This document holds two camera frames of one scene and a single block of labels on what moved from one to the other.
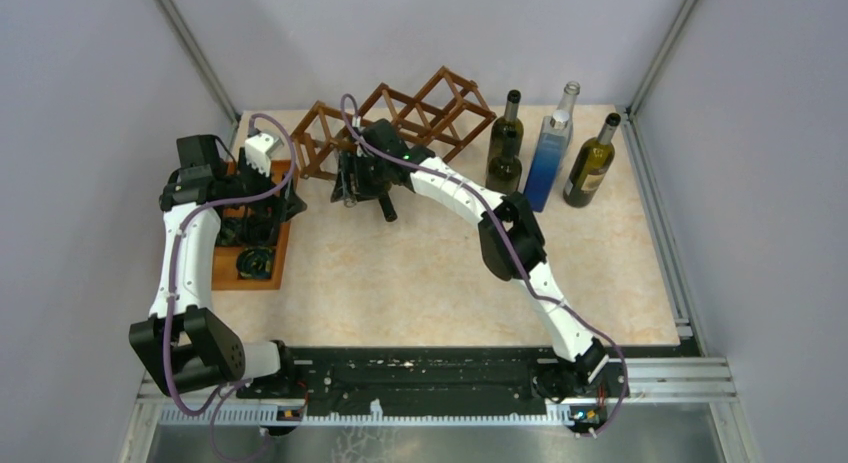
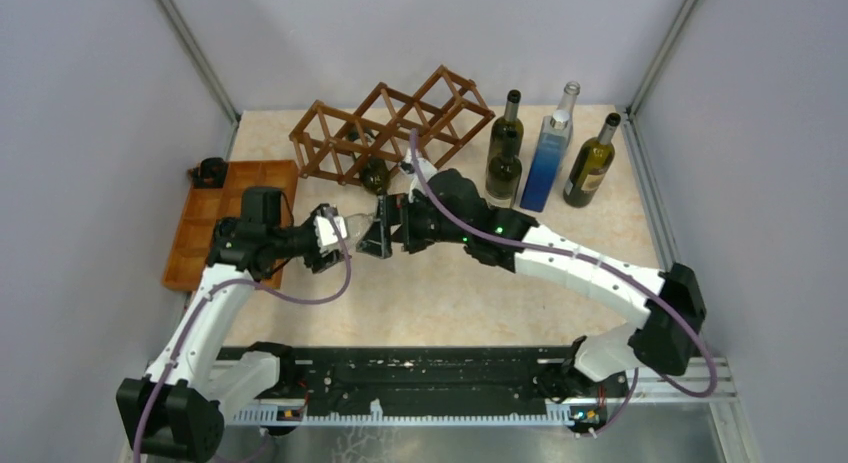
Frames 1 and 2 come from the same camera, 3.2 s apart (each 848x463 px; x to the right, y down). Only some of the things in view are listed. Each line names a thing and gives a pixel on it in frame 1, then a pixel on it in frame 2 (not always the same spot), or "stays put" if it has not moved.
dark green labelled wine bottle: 508,132 stays put
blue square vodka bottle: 547,164 stays put
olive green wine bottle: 591,165 stays put
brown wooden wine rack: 448,112 stays put
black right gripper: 349,164 → 393,210
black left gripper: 280,207 → 320,263
